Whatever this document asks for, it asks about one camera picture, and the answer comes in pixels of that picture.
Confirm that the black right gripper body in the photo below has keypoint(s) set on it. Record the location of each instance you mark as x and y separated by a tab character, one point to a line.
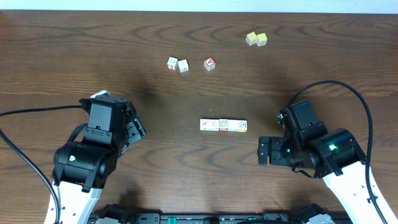
283	154

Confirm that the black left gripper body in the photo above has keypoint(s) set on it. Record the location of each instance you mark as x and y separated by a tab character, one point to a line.
137	129

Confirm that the wooden block blue X top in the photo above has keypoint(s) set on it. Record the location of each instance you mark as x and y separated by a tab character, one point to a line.
242	126

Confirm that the wooden block number 8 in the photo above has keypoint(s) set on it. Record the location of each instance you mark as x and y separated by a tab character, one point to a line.
233	125

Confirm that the plain wooden block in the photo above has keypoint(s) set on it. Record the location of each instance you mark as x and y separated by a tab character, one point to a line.
205	124

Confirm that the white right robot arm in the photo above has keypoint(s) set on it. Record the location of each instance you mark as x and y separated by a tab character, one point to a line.
338	160

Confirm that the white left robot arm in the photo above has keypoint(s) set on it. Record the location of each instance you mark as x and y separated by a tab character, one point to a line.
83	164

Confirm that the wooden block red number 3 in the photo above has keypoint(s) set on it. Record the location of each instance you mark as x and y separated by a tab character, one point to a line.
172	63

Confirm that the wooden block blue letter side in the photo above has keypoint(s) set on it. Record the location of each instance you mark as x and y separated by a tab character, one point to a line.
183	65

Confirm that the yellow wooden block right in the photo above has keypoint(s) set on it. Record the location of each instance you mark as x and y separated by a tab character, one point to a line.
261	39

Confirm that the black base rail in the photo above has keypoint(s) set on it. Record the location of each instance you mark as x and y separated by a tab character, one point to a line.
310	214

